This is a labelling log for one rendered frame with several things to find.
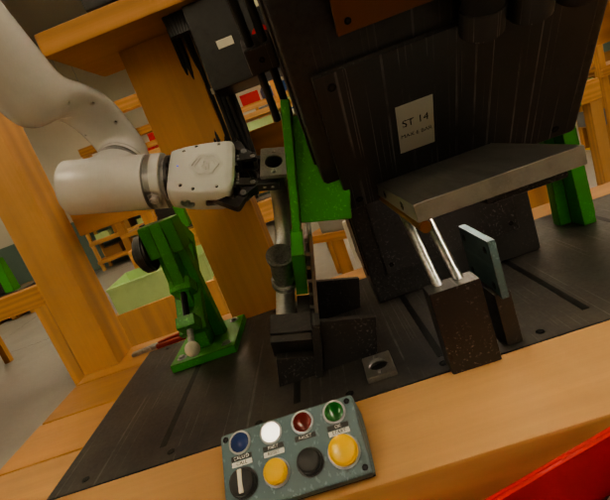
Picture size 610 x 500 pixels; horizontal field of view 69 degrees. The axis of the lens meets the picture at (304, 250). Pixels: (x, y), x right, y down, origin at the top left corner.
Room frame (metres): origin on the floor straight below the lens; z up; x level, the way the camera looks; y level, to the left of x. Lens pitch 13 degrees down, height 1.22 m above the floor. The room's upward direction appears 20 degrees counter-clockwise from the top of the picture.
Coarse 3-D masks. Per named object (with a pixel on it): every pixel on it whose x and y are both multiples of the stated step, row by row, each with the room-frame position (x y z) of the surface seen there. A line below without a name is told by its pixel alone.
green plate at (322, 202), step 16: (288, 112) 0.57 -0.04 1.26; (288, 128) 0.57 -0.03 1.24; (288, 144) 0.57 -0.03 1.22; (304, 144) 0.59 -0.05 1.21; (288, 160) 0.58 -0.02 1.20; (304, 160) 0.59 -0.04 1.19; (288, 176) 0.58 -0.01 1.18; (304, 176) 0.59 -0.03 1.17; (304, 192) 0.59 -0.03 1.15; (320, 192) 0.59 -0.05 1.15; (336, 192) 0.58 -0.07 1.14; (304, 208) 0.59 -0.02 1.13; (320, 208) 0.59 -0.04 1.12; (336, 208) 0.58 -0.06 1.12
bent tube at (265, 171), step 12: (264, 156) 0.68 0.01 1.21; (276, 156) 0.68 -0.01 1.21; (264, 168) 0.66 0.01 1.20; (276, 168) 0.66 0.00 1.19; (276, 192) 0.70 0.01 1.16; (288, 192) 0.72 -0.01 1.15; (276, 204) 0.72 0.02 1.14; (288, 204) 0.72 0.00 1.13; (276, 216) 0.73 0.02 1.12; (288, 216) 0.73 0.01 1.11; (276, 228) 0.73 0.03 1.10; (288, 228) 0.73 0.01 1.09; (276, 240) 0.73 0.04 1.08; (288, 240) 0.72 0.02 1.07; (276, 300) 0.65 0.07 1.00; (288, 300) 0.64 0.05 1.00; (276, 312) 0.63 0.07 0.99; (288, 312) 0.62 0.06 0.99
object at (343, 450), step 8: (336, 440) 0.37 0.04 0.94; (344, 440) 0.37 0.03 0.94; (352, 440) 0.37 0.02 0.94; (328, 448) 0.37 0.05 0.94; (336, 448) 0.37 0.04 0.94; (344, 448) 0.36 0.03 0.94; (352, 448) 0.36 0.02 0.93; (336, 456) 0.36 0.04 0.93; (344, 456) 0.36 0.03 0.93; (352, 456) 0.36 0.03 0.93; (336, 464) 0.36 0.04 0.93; (344, 464) 0.36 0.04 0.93
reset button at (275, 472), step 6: (270, 462) 0.38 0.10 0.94; (276, 462) 0.37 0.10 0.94; (282, 462) 0.37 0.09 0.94; (264, 468) 0.38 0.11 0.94; (270, 468) 0.37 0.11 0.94; (276, 468) 0.37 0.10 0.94; (282, 468) 0.37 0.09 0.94; (264, 474) 0.37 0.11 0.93; (270, 474) 0.37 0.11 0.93; (276, 474) 0.37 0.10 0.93; (282, 474) 0.37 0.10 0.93; (270, 480) 0.36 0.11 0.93; (276, 480) 0.36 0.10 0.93; (282, 480) 0.36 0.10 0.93
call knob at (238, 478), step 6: (240, 468) 0.38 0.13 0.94; (246, 468) 0.38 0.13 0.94; (234, 474) 0.38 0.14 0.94; (240, 474) 0.38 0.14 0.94; (246, 474) 0.38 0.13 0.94; (252, 474) 0.38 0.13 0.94; (234, 480) 0.37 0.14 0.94; (240, 480) 0.37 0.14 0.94; (246, 480) 0.37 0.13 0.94; (252, 480) 0.37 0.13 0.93; (234, 486) 0.37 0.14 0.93; (240, 486) 0.37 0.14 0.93; (246, 486) 0.37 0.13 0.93; (252, 486) 0.37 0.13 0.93; (234, 492) 0.37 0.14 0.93; (240, 492) 0.36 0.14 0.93; (246, 492) 0.37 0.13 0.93
